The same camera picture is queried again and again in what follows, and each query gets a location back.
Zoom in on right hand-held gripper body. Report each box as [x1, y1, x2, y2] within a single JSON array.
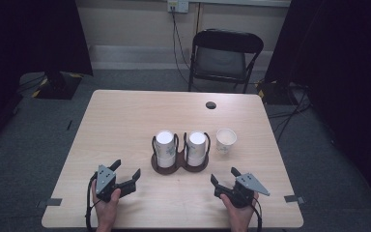
[[214, 172, 271, 209]]

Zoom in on black folding chair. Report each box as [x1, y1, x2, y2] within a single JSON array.
[[187, 28, 265, 95]]

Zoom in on grey tape strip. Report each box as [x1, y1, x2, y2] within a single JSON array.
[[283, 194, 305, 205], [36, 197, 63, 209]]

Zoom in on stack of floral paper cups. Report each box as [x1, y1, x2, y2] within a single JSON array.
[[155, 130, 177, 169], [186, 130, 208, 167]]

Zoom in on brown cup holder tray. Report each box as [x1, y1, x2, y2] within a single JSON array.
[[150, 130, 212, 176]]

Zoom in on right hand-held gripper cable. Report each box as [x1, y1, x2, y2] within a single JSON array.
[[251, 196, 264, 232]]

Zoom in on single floral paper cup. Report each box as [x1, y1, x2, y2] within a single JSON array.
[[215, 128, 238, 155]]

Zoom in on dark curtain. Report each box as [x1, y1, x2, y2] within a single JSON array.
[[264, 0, 371, 207]]

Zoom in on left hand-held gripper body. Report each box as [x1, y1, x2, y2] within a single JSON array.
[[95, 164, 137, 203]]

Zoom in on person's right hand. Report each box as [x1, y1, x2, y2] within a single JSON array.
[[220, 192, 259, 227]]

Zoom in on hand-held gripper cable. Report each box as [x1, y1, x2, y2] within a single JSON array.
[[251, 196, 264, 232], [84, 172, 100, 232]]

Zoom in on black wall outlet cable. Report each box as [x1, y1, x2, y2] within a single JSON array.
[[171, 7, 204, 93]]

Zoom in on white wall outlet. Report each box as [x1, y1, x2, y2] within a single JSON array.
[[167, 0, 190, 15]]

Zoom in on black stand base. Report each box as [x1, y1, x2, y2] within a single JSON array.
[[257, 80, 300, 105], [32, 71, 83, 101]]

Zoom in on black floor cable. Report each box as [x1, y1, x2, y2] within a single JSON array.
[[267, 83, 313, 143]]

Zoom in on left hand-held gripper cable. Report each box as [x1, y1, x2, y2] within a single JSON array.
[[84, 172, 100, 232]]

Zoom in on person's left hand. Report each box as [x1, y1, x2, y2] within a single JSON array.
[[91, 188, 123, 227]]

